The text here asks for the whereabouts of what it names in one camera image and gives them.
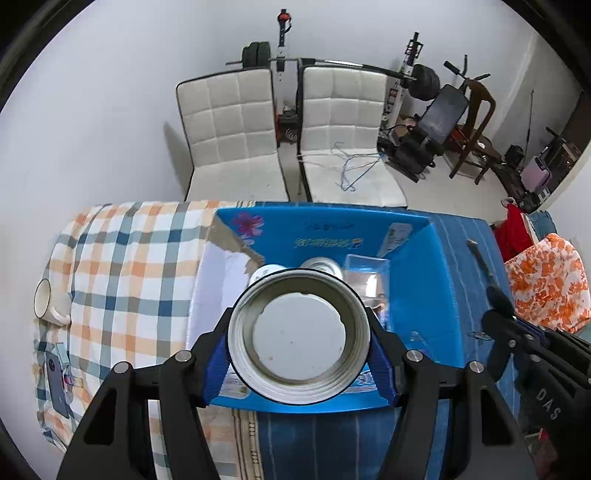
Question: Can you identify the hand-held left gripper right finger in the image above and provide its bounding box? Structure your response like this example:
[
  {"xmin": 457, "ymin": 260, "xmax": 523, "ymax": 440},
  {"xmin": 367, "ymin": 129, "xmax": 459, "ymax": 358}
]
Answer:
[{"xmin": 365, "ymin": 307, "xmax": 536, "ymax": 480}]

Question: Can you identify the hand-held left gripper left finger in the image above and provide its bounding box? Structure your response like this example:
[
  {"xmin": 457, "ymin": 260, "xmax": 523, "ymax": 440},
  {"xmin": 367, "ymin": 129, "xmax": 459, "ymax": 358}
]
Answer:
[{"xmin": 55, "ymin": 308, "xmax": 236, "ymax": 480}]

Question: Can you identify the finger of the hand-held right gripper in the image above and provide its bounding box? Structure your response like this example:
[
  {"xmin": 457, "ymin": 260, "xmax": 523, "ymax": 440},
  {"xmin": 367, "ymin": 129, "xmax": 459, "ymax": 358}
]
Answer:
[
  {"xmin": 482, "ymin": 310, "xmax": 527, "ymax": 381},
  {"xmin": 512, "ymin": 316, "xmax": 591, "ymax": 356}
]

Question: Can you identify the black car key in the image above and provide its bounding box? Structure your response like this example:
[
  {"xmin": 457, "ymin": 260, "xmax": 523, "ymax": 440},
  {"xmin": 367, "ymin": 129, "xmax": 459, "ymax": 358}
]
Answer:
[{"xmin": 466, "ymin": 239, "xmax": 515, "ymax": 342}]

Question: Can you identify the round metal lid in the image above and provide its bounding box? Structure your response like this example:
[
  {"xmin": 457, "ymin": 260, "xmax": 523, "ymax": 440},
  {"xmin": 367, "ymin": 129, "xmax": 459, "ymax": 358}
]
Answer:
[{"xmin": 228, "ymin": 269, "xmax": 372, "ymax": 406}]

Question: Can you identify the blue cardboard box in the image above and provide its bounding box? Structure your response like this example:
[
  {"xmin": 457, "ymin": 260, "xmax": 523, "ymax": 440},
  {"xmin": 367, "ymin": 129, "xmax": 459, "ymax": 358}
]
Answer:
[{"xmin": 187, "ymin": 205, "xmax": 467, "ymax": 414}]

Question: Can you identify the clear plastic box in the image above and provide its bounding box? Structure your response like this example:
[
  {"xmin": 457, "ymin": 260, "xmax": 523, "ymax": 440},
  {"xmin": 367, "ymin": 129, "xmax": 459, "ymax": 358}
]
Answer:
[{"xmin": 344, "ymin": 254, "xmax": 391, "ymax": 324}]

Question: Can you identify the white round tin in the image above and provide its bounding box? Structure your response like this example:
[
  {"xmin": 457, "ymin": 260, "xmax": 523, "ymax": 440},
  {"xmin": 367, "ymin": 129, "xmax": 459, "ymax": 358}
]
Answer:
[{"xmin": 248, "ymin": 264, "xmax": 289, "ymax": 289}]

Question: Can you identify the round metal tin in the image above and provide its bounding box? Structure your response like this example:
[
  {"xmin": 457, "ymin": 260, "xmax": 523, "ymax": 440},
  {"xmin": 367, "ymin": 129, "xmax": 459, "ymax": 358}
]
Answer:
[{"xmin": 300, "ymin": 257, "xmax": 345, "ymax": 281}]

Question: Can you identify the orange floral cushion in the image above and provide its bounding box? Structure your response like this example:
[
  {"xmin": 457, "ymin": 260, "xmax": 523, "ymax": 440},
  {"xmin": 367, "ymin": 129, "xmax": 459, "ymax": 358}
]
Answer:
[{"xmin": 503, "ymin": 233, "xmax": 591, "ymax": 333}]

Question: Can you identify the red cloth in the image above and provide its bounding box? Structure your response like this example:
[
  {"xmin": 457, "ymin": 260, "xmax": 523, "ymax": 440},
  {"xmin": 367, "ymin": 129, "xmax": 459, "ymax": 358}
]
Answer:
[{"xmin": 494, "ymin": 203, "xmax": 532, "ymax": 261}]

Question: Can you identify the orange blue plaid cloth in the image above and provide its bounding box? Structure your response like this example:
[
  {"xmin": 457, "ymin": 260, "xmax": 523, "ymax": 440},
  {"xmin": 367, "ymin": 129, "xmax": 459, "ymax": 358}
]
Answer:
[{"xmin": 31, "ymin": 200, "xmax": 259, "ymax": 480}]

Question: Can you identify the small clear plastic item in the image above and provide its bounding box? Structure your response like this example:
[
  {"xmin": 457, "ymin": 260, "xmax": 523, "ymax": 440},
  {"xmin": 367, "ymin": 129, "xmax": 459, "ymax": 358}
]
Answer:
[{"xmin": 60, "ymin": 355, "xmax": 86, "ymax": 388}]

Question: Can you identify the pink suitcase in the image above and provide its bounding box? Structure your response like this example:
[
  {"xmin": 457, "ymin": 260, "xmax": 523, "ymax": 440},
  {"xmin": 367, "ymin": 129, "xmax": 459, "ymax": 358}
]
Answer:
[{"xmin": 522, "ymin": 156, "xmax": 552, "ymax": 192}]

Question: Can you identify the blue smartphone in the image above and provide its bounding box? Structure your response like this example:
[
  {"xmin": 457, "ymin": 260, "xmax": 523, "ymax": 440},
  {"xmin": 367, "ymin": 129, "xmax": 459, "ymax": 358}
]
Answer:
[{"xmin": 45, "ymin": 351, "xmax": 70, "ymax": 418}]

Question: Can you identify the white mug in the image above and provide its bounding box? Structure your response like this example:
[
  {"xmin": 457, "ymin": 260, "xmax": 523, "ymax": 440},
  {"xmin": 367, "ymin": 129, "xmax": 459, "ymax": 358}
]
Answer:
[{"xmin": 33, "ymin": 278, "xmax": 72, "ymax": 322}]

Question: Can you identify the black weight bench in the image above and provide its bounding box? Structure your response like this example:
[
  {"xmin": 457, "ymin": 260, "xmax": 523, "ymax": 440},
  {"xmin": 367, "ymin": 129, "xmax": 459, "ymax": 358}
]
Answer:
[{"xmin": 379, "ymin": 84, "xmax": 469, "ymax": 183}]

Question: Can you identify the brown wooden chair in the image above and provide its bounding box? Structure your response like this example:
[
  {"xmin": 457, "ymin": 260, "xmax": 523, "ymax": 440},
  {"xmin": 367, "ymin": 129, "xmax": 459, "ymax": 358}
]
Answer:
[{"xmin": 449, "ymin": 78, "xmax": 497, "ymax": 185}]

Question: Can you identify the white padded chair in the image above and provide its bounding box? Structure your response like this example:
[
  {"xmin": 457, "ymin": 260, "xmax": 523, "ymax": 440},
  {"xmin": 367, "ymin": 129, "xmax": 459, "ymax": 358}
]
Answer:
[
  {"xmin": 175, "ymin": 68, "xmax": 291, "ymax": 202},
  {"xmin": 298, "ymin": 65, "xmax": 409, "ymax": 208}
]

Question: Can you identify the black barbell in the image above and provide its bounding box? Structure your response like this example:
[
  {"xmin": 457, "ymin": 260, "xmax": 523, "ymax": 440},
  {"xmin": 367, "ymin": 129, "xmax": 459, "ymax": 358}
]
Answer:
[{"xmin": 226, "ymin": 41, "xmax": 441, "ymax": 101}]

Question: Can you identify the white barbell rack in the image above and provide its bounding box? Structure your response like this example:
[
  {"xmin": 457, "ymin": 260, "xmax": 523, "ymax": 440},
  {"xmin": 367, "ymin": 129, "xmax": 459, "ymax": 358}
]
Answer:
[{"xmin": 270, "ymin": 8, "xmax": 423, "ymax": 116}]

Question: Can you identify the blue wire hanger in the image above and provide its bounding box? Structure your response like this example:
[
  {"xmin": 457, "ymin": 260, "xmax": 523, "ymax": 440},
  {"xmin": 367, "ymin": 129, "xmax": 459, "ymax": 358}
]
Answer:
[{"xmin": 331, "ymin": 141, "xmax": 385, "ymax": 192}]

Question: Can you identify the white wire hanger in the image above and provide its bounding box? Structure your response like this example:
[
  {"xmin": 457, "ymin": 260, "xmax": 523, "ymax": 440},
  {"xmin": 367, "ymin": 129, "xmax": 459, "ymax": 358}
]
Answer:
[{"xmin": 298, "ymin": 151, "xmax": 370, "ymax": 172}]

